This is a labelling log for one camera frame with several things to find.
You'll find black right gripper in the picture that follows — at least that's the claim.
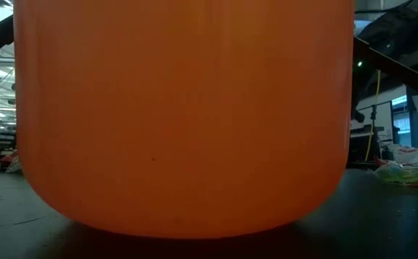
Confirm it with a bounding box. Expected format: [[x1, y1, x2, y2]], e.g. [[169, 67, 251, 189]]
[[352, 48, 377, 124]]

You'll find clear green candy wrapper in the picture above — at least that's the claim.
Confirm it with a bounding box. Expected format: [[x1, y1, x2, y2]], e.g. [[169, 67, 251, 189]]
[[368, 160, 418, 186]]

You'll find black tripod stand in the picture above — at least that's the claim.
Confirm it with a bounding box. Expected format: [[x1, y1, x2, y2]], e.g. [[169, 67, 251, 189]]
[[368, 104, 381, 163]]

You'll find white board panel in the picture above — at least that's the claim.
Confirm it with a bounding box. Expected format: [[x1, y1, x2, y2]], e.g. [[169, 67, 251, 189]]
[[350, 100, 394, 140]]

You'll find black background desk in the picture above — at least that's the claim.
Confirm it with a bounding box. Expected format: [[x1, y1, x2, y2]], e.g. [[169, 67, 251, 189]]
[[348, 125, 386, 168]]

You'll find black pillar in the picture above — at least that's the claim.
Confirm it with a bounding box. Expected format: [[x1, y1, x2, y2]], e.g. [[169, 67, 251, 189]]
[[406, 86, 418, 150]]

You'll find black table mat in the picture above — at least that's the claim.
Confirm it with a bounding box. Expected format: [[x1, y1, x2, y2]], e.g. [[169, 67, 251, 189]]
[[0, 165, 418, 259]]

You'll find orange plastic bucket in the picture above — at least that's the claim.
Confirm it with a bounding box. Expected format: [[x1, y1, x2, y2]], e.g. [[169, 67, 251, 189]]
[[13, 0, 356, 240]]

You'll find white storage shelving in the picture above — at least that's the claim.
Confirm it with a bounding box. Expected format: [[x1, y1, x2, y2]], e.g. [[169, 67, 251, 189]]
[[0, 66, 17, 145]]

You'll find yellow cable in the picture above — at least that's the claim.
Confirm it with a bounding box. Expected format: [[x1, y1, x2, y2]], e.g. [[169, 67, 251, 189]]
[[365, 70, 381, 163]]

